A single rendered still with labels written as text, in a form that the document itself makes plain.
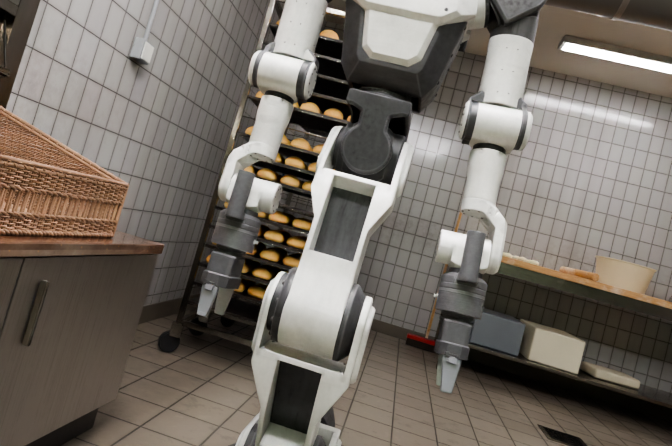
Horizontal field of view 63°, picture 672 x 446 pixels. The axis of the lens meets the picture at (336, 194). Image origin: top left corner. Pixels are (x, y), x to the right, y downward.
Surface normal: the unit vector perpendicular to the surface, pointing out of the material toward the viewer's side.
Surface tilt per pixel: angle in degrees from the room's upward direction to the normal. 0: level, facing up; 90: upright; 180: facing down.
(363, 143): 90
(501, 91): 90
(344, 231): 80
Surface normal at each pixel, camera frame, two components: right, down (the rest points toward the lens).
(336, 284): 0.00, -0.47
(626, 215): -0.13, -0.10
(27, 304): 0.96, 0.26
